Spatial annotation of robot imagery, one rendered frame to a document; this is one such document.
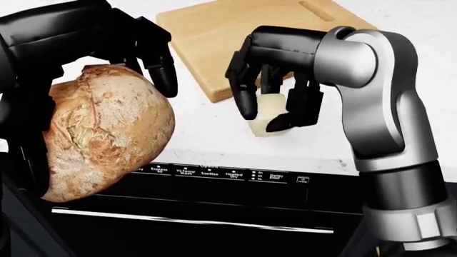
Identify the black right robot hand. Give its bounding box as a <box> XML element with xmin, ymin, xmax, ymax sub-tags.
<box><xmin>224</xmin><ymin>26</ymin><xmax>331</xmax><ymax>133</ymax></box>

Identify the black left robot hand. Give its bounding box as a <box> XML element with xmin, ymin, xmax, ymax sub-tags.
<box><xmin>0</xmin><ymin>0</ymin><xmax>179</xmax><ymax>193</ymax></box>

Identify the pale cheese block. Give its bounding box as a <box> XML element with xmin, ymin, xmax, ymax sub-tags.
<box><xmin>248</xmin><ymin>92</ymin><xmax>293</xmax><ymax>139</ymax></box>

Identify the round crusty bread loaf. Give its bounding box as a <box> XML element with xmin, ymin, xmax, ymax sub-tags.
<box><xmin>39</xmin><ymin>64</ymin><xmax>176</xmax><ymax>203</ymax></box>

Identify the wooden cutting board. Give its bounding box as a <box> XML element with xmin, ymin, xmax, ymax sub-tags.
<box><xmin>156</xmin><ymin>0</ymin><xmax>379</xmax><ymax>104</ymax></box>

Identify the black dishwasher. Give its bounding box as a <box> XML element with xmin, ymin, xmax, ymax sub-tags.
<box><xmin>0</xmin><ymin>152</ymin><xmax>372</xmax><ymax>257</ymax></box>

